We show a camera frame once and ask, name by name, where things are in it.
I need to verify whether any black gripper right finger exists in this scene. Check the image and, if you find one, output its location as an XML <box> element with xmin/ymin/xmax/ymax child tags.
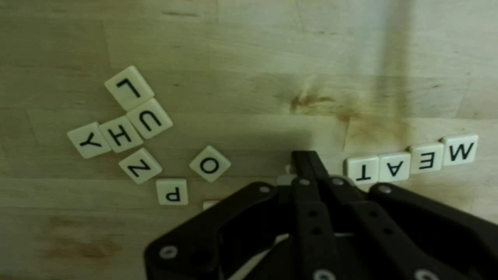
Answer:
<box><xmin>308</xmin><ymin>150</ymin><xmax>498</xmax><ymax>280</ymax></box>

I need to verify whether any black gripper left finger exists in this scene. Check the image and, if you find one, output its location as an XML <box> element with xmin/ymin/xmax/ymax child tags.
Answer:
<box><xmin>143</xmin><ymin>150</ymin><xmax>339</xmax><ymax>280</ymax></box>

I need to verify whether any cream letter tile A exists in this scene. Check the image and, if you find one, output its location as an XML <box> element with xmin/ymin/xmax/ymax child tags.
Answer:
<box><xmin>376</xmin><ymin>151</ymin><xmax>412</xmax><ymax>184</ymax></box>

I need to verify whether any cream letter tile T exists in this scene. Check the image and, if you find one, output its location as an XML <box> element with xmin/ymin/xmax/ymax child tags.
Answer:
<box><xmin>344</xmin><ymin>155</ymin><xmax>381</xmax><ymax>187</ymax></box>

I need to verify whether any cream letter tile E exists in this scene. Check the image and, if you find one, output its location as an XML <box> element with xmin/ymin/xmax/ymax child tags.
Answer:
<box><xmin>407</xmin><ymin>142</ymin><xmax>446</xmax><ymax>176</ymax></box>

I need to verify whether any cream letter tile M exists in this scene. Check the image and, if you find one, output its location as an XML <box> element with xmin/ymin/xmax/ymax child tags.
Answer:
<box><xmin>440</xmin><ymin>134</ymin><xmax>481</xmax><ymax>169</ymax></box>

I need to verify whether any cream letter tile O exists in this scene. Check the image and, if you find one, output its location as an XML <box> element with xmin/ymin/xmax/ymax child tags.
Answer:
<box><xmin>188</xmin><ymin>144</ymin><xmax>233</xmax><ymax>184</ymax></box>

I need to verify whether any cream letter tile P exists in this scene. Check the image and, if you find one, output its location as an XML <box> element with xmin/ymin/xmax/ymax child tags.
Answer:
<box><xmin>154</xmin><ymin>178</ymin><xmax>190</xmax><ymax>209</ymax></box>

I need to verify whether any cream letter tile Z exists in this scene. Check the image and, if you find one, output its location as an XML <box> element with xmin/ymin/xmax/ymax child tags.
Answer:
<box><xmin>116</xmin><ymin>147</ymin><xmax>163</xmax><ymax>187</ymax></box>

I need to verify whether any cream letter tile U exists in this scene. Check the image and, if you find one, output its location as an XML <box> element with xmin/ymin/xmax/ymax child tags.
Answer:
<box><xmin>124</xmin><ymin>97</ymin><xmax>174</xmax><ymax>142</ymax></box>

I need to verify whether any cream letter tile H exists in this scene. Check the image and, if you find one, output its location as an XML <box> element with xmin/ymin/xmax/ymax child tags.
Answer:
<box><xmin>98</xmin><ymin>114</ymin><xmax>146</xmax><ymax>156</ymax></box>

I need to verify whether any cream letter tile L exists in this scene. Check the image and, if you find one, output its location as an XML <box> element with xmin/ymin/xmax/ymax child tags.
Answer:
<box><xmin>102</xmin><ymin>64</ymin><xmax>155</xmax><ymax>114</ymax></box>

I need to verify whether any cream letter tile Y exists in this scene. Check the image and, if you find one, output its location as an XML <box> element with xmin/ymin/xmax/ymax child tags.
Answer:
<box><xmin>65</xmin><ymin>120</ymin><xmax>112</xmax><ymax>161</ymax></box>

